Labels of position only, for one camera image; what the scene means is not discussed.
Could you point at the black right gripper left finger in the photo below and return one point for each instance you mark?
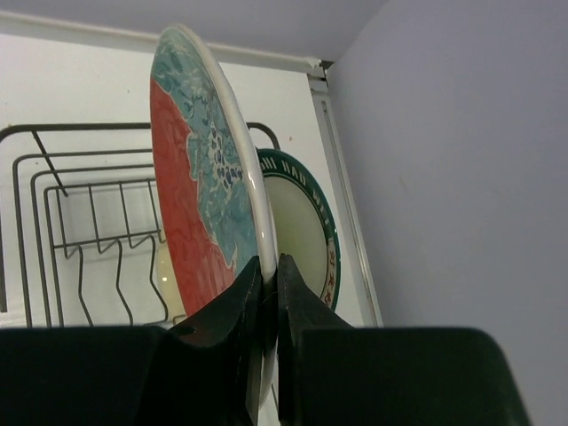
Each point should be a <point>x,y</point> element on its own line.
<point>220,371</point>

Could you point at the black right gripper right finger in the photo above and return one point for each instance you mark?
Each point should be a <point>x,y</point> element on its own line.
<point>312,362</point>

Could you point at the white plate green lettered rim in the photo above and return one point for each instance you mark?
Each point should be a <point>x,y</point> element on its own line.
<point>304,223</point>

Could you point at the red and teal plate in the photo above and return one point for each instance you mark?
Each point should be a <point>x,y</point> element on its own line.
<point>215,211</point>

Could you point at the beige plate with flowers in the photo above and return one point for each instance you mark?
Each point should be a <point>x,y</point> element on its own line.
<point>168,285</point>

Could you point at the grey wire dish rack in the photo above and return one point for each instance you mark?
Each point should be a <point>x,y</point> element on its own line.
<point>80,226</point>

